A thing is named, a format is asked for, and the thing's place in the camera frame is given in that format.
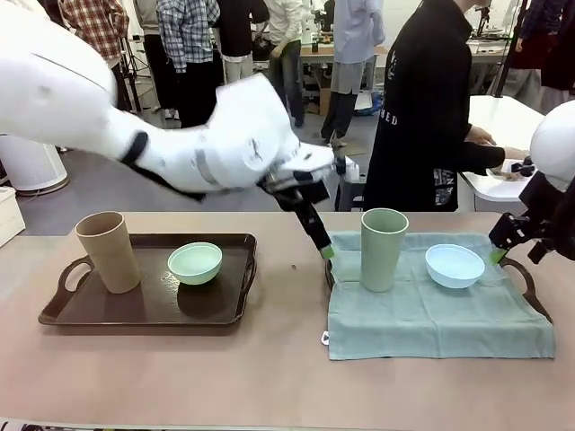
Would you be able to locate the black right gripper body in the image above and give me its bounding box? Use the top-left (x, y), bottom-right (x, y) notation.
top-left (517, 172), bottom-right (563, 224)

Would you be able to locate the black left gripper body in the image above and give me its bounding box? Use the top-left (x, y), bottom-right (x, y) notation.
top-left (259, 172), bottom-right (332, 213)

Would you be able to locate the tall sage green cup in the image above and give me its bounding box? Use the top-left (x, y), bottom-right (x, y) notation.
top-left (359, 207), bottom-right (410, 294)

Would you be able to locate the teal cloth mat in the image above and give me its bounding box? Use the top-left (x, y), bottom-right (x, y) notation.
top-left (323, 231), bottom-right (557, 361)

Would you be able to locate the mint green bowl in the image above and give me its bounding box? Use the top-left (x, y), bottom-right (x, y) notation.
top-left (167, 242), bottom-right (224, 287)

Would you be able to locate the person's right forearm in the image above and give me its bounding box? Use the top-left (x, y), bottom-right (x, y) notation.
top-left (452, 145), bottom-right (508, 173)

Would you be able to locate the person's left hand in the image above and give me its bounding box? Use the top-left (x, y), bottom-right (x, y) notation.
top-left (469, 127), bottom-right (499, 145)

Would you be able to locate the grey plastic stool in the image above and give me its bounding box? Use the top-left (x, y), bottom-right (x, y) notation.
top-left (336, 177), bottom-right (367, 212)

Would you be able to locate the light blue bowl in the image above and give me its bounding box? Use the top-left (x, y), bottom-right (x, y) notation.
top-left (425, 243), bottom-right (486, 289)

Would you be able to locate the cardboard box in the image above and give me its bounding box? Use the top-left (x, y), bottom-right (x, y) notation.
top-left (308, 73), bottom-right (334, 117)

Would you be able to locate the white table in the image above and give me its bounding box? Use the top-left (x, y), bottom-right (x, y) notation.
top-left (456, 94), bottom-right (548, 204)

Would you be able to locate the person in olive trousers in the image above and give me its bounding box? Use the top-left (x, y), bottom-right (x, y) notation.
top-left (266, 0), bottom-right (307, 130)

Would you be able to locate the brown workbench table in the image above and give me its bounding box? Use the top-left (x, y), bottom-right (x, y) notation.
top-left (298, 43), bottom-right (388, 108)

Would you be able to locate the person in black hoodie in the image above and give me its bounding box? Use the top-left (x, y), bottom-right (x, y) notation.
top-left (362, 0), bottom-right (475, 213)

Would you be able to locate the black pole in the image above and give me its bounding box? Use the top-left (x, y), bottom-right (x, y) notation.
top-left (492, 0), bottom-right (529, 99)

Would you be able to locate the person in light blue shirt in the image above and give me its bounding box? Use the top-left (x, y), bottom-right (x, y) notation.
top-left (320, 0), bottom-right (387, 145)

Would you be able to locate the person in dark red top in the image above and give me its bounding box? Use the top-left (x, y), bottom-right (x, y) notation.
top-left (516, 0), bottom-right (575, 116)

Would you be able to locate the person in black tee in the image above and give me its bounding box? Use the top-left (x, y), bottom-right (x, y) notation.
top-left (215, 0), bottom-right (271, 87)

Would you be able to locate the person in blue plaid shirt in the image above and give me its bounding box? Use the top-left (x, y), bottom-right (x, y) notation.
top-left (155, 0), bottom-right (222, 132)

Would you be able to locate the tall beige cup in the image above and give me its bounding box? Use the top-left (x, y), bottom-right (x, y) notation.
top-left (75, 211), bottom-right (143, 295)

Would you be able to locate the person in red plaid shirt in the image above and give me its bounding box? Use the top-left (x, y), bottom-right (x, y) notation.
top-left (59, 0), bottom-right (131, 113)

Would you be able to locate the white storage box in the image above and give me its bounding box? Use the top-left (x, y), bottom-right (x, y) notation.
top-left (0, 185), bottom-right (27, 249)

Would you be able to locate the black braided cable bundle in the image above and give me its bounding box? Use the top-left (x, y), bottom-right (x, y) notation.
top-left (553, 196), bottom-right (575, 265)

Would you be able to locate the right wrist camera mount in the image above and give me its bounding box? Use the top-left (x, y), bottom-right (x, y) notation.
top-left (510, 155), bottom-right (536, 178)

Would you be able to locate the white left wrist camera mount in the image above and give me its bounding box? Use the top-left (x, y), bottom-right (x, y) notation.
top-left (330, 152), bottom-right (361, 184)

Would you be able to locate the dark brown handled tray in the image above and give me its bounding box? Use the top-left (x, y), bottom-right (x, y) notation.
top-left (38, 233), bottom-right (258, 337)
top-left (323, 255), bottom-right (554, 325)

